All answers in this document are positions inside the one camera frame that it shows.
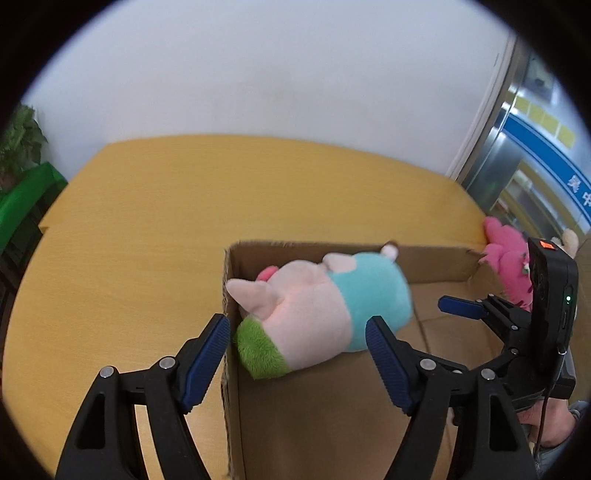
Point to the cardboard box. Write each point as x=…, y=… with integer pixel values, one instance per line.
x=332, y=415

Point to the glass door with blue band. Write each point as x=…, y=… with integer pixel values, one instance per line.
x=531, y=134

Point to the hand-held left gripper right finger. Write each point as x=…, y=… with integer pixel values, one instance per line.
x=388, y=364

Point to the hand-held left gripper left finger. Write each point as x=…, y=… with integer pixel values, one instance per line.
x=207, y=360

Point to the person's right hand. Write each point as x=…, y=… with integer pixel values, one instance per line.
x=531, y=422

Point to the pink and teal plush pig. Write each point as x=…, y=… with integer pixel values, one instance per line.
x=314, y=304

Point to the pink plush toy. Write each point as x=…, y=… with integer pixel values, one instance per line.
x=505, y=267

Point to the large potted plant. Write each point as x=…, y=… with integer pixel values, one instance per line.
x=21, y=134

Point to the beige plush toy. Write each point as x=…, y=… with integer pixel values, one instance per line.
x=569, y=240

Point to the wooden desktop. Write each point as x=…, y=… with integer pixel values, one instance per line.
x=138, y=230

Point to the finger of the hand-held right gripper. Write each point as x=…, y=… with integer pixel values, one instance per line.
x=505, y=357
x=457, y=307

